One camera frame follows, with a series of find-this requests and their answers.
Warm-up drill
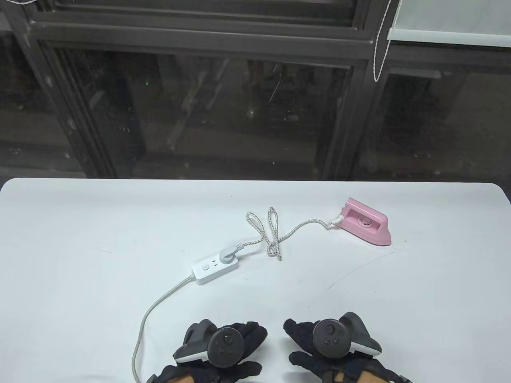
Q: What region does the grey power strip cable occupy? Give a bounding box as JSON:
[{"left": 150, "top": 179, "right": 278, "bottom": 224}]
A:
[{"left": 131, "top": 276, "right": 192, "bottom": 383}]

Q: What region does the dark grey right controller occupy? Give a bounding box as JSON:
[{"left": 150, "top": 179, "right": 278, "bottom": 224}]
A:
[{"left": 313, "top": 312, "right": 382, "bottom": 358}]

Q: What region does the dark metal window frame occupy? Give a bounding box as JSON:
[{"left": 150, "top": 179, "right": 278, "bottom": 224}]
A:
[{"left": 0, "top": 0, "right": 511, "bottom": 180}]

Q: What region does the white power strip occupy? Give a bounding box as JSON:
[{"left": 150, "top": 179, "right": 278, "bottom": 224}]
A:
[{"left": 191, "top": 255, "right": 240, "bottom": 286}]

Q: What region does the braided electric iron cord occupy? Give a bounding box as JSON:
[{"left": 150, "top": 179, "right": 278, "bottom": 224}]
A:
[{"left": 218, "top": 207, "right": 345, "bottom": 265}]

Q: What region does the person's left hand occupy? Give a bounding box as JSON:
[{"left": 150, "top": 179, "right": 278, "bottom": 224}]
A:
[{"left": 147, "top": 320, "right": 268, "bottom": 383}]

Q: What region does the white bead blind cord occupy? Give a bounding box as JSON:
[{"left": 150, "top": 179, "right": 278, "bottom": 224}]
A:
[{"left": 371, "top": 0, "right": 402, "bottom": 83}]

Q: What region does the dark grey left controller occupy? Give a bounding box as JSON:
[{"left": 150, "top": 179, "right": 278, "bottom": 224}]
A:
[{"left": 172, "top": 319, "right": 245, "bottom": 369}]

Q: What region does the dark grey controller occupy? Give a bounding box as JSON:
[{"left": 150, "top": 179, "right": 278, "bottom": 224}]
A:
[
  {"left": 313, "top": 312, "right": 382, "bottom": 358},
  {"left": 172, "top": 319, "right": 245, "bottom": 369}
]

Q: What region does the white roller blind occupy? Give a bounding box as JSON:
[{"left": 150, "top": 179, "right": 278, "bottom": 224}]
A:
[{"left": 386, "top": 0, "right": 511, "bottom": 45}]

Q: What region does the pink electric iron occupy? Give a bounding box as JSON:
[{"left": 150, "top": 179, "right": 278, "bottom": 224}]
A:
[{"left": 339, "top": 197, "right": 392, "bottom": 247}]

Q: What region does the person's right hand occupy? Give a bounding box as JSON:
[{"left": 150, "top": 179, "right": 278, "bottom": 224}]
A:
[{"left": 283, "top": 318, "right": 412, "bottom": 383}]

